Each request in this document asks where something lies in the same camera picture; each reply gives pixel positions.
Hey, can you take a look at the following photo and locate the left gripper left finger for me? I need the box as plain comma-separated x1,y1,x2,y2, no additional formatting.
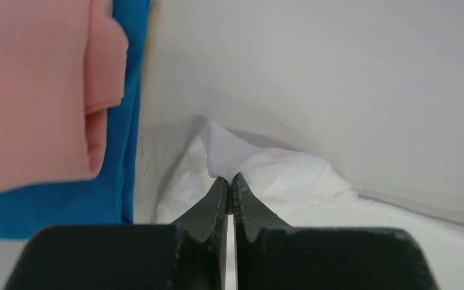
5,178,229,289

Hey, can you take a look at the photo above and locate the pink folded t shirt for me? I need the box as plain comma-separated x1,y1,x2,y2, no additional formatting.
0,1,128,192

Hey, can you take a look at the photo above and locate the blue folded t shirt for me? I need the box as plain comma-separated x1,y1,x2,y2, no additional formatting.
0,1,150,239

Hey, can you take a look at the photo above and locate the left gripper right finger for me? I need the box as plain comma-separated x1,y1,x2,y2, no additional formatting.
231,174,439,289

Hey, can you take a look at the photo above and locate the white printed t shirt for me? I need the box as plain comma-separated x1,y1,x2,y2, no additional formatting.
156,121,464,289

